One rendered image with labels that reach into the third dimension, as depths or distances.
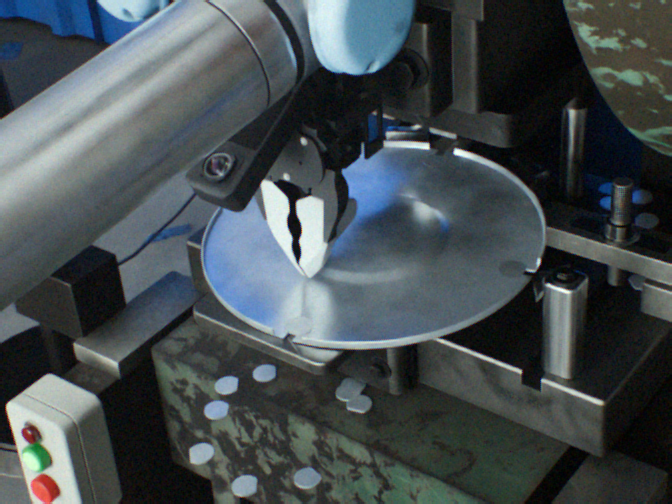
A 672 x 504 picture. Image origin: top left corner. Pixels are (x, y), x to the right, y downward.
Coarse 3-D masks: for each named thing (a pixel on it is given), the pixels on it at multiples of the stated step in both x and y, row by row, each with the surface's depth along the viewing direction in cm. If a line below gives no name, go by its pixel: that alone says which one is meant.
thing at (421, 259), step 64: (384, 192) 112; (448, 192) 112; (512, 192) 111; (256, 256) 107; (384, 256) 104; (448, 256) 104; (512, 256) 104; (256, 320) 100; (320, 320) 99; (384, 320) 99; (448, 320) 98
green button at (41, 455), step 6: (30, 444) 119; (36, 444) 119; (24, 450) 119; (30, 450) 118; (36, 450) 118; (42, 450) 118; (36, 456) 118; (42, 456) 118; (48, 456) 118; (42, 462) 118; (48, 462) 119; (42, 468) 118
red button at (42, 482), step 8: (32, 480) 121; (40, 480) 120; (48, 480) 121; (32, 488) 122; (40, 488) 121; (48, 488) 120; (56, 488) 121; (40, 496) 121; (48, 496) 120; (56, 496) 121
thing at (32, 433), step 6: (30, 420) 117; (30, 426) 117; (36, 426) 117; (24, 432) 117; (30, 432) 117; (36, 432) 117; (42, 432) 117; (24, 438) 118; (30, 438) 117; (36, 438) 117; (42, 438) 117
